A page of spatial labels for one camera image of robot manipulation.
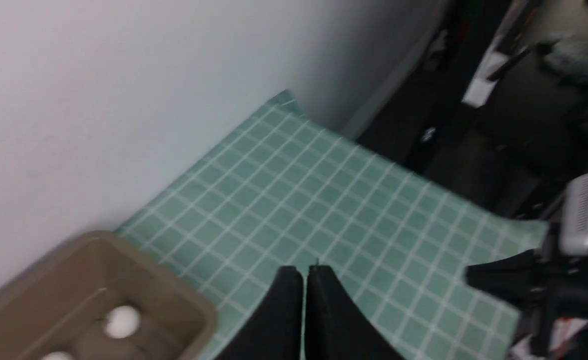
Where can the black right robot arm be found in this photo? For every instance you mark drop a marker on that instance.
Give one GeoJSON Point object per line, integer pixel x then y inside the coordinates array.
{"type": "Point", "coordinates": [562, 335]}

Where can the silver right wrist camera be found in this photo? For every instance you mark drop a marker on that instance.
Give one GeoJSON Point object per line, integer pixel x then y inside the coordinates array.
{"type": "Point", "coordinates": [573, 240]}

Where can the olive green plastic bin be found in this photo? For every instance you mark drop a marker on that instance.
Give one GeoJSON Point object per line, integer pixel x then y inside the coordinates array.
{"type": "Point", "coordinates": [59, 304]}

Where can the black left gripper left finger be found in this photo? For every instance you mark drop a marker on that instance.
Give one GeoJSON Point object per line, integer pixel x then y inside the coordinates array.
{"type": "Point", "coordinates": [273, 332]}

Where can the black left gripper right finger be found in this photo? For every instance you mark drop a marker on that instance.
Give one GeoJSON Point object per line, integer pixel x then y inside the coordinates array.
{"type": "Point", "coordinates": [335, 328]}

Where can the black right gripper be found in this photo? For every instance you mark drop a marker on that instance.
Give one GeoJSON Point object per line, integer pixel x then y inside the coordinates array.
{"type": "Point", "coordinates": [530, 278]}

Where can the green checkered table mat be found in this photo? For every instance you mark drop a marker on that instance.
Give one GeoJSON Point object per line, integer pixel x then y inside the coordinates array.
{"type": "Point", "coordinates": [281, 190]}

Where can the white ping-pong ball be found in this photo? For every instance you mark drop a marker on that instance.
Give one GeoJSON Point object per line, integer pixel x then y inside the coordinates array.
{"type": "Point", "coordinates": [58, 355]}
{"type": "Point", "coordinates": [121, 322]}

